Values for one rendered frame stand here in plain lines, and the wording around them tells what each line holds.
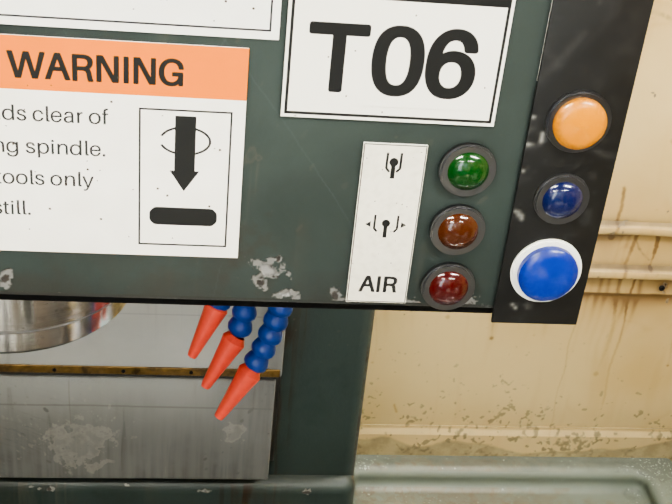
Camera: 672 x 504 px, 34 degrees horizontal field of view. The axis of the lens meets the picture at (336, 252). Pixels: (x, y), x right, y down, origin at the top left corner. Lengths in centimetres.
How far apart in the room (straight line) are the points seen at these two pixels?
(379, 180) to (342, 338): 88
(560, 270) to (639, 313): 137
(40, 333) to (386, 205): 28
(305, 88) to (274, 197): 6
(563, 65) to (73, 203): 23
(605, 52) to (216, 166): 18
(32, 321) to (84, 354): 64
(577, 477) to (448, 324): 39
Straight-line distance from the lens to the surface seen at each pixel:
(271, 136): 50
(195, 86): 49
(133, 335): 133
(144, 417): 140
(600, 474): 205
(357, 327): 138
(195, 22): 48
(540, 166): 53
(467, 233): 53
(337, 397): 144
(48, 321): 71
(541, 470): 202
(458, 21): 49
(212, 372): 77
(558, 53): 51
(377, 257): 53
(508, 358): 190
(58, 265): 54
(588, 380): 197
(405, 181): 52
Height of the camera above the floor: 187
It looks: 29 degrees down
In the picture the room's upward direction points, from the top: 6 degrees clockwise
